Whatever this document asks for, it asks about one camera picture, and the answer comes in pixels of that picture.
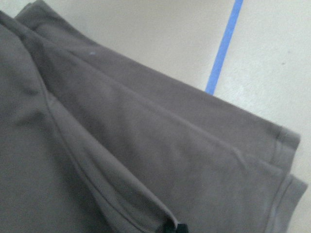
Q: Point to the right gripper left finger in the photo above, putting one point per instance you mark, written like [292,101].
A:
[168,227]

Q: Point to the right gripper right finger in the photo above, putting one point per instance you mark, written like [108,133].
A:
[182,228]

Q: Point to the dark brown t-shirt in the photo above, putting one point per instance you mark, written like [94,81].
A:
[94,142]

